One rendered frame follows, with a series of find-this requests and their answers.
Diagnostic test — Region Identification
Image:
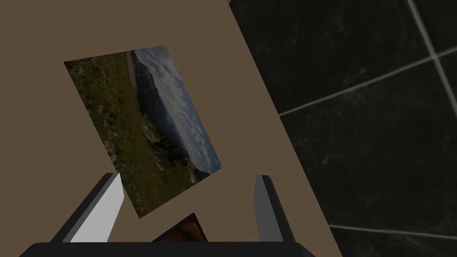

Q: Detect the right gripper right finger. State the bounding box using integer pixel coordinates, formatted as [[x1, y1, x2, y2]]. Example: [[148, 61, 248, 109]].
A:
[[253, 174, 296, 243]]

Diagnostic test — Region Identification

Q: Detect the mountain landscape wall picture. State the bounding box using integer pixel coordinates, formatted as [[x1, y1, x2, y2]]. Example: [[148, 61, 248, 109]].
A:
[[63, 44, 223, 219]]

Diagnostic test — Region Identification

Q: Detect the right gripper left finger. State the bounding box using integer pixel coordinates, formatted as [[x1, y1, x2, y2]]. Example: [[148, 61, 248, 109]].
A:
[[50, 173, 125, 243]]

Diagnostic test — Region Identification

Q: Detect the dark brown wooden furniture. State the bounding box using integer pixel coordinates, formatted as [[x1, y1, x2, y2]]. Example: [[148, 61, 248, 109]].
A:
[[151, 212, 208, 243]]

